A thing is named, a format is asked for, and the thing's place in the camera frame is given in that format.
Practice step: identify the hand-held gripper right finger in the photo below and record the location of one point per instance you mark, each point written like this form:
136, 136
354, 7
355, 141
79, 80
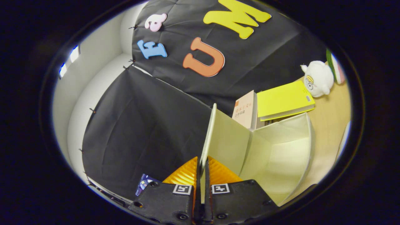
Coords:
237, 200

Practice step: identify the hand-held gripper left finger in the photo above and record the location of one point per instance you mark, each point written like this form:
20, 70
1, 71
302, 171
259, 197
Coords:
165, 203

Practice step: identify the grey-green fabric storage box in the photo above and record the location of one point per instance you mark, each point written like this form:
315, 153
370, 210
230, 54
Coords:
275, 156

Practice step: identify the blue printed packet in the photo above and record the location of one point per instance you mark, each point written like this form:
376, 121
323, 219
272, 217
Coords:
145, 182

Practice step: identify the beige paperback book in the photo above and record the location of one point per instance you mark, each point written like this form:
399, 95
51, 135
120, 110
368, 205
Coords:
245, 109

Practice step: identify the yellow book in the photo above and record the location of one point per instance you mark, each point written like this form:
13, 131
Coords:
282, 98

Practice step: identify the white plush toy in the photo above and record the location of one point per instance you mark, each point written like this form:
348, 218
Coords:
318, 78

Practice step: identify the watermelon slice plush toy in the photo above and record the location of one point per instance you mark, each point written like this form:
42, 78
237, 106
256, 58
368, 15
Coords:
337, 68

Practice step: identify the long ceiling light panel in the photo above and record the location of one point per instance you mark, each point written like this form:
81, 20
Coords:
74, 54

